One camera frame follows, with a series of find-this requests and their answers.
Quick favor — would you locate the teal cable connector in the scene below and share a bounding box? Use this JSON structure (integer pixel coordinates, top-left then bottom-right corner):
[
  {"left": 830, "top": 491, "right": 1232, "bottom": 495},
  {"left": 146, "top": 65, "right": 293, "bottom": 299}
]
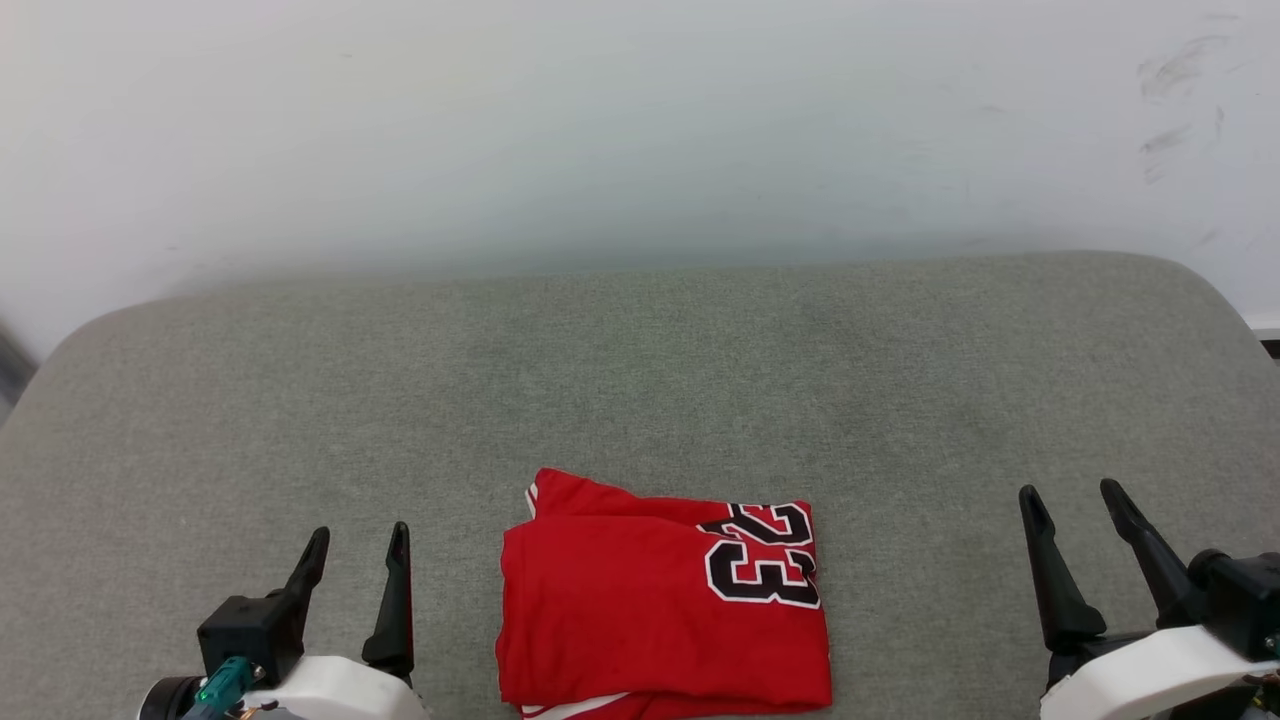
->
[{"left": 184, "top": 656, "right": 258, "bottom": 720}]

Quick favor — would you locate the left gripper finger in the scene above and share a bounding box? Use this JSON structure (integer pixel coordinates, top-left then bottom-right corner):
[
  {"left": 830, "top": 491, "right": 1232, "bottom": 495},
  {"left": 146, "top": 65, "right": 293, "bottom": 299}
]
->
[
  {"left": 262, "top": 526, "right": 332, "bottom": 613},
  {"left": 360, "top": 520, "right": 417, "bottom": 687}
]

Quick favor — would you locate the grey fabric sofa seat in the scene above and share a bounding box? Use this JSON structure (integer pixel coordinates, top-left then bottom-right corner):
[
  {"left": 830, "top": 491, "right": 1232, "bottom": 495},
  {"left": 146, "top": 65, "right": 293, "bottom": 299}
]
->
[{"left": 0, "top": 250, "right": 1280, "bottom": 720}]

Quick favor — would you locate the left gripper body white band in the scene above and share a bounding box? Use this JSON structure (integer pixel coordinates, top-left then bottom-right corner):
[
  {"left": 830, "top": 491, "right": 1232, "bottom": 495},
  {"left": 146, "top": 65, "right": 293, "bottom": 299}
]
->
[{"left": 245, "top": 654, "right": 431, "bottom": 720}]

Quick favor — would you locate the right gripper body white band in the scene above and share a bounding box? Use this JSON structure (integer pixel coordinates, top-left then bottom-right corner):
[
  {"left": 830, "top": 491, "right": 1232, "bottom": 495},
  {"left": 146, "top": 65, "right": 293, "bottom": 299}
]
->
[{"left": 1040, "top": 622, "right": 1280, "bottom": 720}]

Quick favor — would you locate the red white basketball jersey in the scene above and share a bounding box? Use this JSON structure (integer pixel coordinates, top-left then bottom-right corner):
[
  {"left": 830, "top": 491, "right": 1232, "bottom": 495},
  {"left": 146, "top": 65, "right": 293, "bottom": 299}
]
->
[{"left": 495, "top": 467, "right": 834, "bottom": 720}]

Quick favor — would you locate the dark grey baseboard strip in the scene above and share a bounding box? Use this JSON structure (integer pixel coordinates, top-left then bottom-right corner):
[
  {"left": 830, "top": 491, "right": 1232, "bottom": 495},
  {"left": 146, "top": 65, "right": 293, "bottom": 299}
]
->
[{"left": 0, "top": 325, "right": 39, "bottom": 407}]

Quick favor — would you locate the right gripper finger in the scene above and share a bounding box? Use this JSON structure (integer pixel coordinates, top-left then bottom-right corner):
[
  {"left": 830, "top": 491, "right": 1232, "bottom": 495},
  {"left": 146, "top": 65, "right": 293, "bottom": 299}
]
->
[
  {"left": 1017, "top": 484, "right": 1109, "bottom": 657},
  {"left": 1099, "top": 477, "right": 1207, "bottom": 631}
]

